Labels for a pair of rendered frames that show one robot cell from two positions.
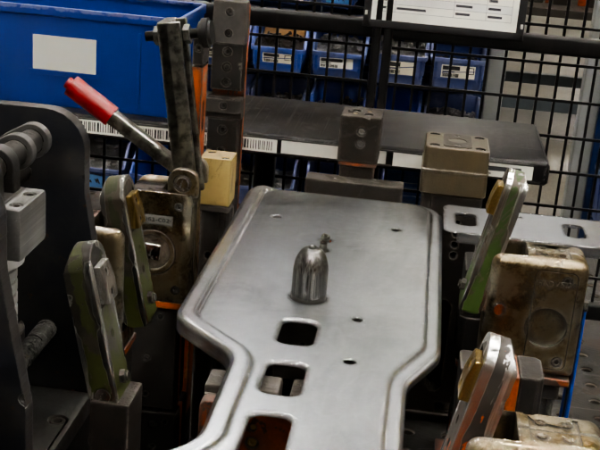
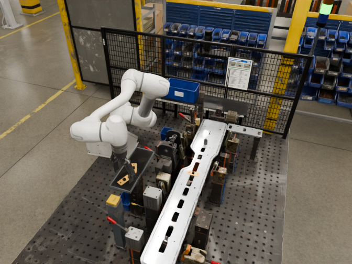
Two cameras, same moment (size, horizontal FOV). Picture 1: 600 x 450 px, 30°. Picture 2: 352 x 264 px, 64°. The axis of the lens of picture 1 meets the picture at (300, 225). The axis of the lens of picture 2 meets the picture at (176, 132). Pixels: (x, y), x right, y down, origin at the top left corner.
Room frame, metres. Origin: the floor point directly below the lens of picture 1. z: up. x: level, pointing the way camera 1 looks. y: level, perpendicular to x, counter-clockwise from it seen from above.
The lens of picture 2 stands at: (-0.77, -0.17, 2.47)
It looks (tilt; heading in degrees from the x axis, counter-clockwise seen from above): 39 degrees down; 13
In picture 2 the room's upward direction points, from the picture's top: 1 degrees clockwise
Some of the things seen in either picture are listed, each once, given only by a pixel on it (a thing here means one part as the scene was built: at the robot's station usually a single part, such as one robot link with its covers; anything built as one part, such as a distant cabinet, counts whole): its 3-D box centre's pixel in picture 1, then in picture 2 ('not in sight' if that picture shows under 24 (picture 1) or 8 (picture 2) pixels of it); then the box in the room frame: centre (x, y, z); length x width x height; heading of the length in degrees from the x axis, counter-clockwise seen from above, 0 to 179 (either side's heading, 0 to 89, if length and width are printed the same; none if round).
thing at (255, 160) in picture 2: not in sight; (254, 146); (1.17, -0.42, 0.84); 0.11 x 0.06 x 0.29; 84
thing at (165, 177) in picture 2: not in sight; (164, 195); (0.45, 0.19, 0.89); 0.13 x 0.11 x 0.38; 84
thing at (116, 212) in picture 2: not in sight; (118, 223); (0.14, 0.40, 0.92); 0.08 x 0.08 x 0.44; 84
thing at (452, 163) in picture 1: (440, 279); (229, 129); (1.31, -0.18, 0.88); 0.08 x 0.08 x 0.36; 84
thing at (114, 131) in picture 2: not in sight; (114, 129); (0.28, 0.41, 1.55); 0.13 x 0.11 x 0.16; 104
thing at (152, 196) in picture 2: not in sight; (153, 212); (0.28, 0.22, 0.90); 0.13 x 0.10 x 0.41; 84
